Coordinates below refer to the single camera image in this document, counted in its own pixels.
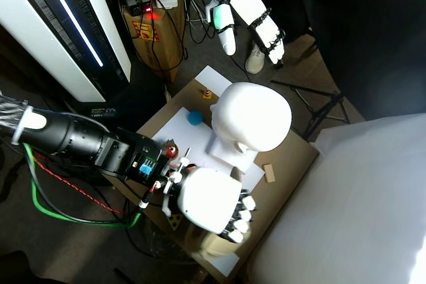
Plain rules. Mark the small wooden block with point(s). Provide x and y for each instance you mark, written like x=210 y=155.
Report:
x=269 y=173

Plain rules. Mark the black box with label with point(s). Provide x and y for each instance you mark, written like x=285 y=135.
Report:
x=113 y=104

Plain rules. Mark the white backdrop board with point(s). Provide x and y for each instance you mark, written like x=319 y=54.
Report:
x=349 y=204

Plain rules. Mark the brown cardboard box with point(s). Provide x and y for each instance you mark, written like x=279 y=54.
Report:
x=156 y=44

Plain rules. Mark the white mannequin head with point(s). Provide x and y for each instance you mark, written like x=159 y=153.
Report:
x=253 y=114

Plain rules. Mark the black device with red light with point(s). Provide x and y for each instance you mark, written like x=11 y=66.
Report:
x=138 y=4

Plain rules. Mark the blue ball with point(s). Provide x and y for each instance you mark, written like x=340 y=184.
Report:
x=195 y=118

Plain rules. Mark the person's foot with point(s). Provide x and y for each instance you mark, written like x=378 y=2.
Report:
x=255 y=59

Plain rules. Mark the black tripod stand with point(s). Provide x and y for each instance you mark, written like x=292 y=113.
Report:
x=316 y=104

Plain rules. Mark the yellow triangle with holes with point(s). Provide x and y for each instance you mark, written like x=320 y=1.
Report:
x=174 y=222

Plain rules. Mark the red and brown toy figure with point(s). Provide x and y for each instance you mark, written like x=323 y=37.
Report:
x=171 y=149

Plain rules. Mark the white panel with light strip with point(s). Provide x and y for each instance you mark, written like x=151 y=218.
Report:
x=66 y=38

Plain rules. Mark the small toy traffic cone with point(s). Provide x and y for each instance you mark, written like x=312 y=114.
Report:
x=207 y=93

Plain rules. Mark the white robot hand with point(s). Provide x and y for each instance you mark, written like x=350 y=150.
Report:
x=206 y=197
x=248 y=1

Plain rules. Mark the large white paper sheet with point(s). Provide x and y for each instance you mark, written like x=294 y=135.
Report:
x=186 y=137

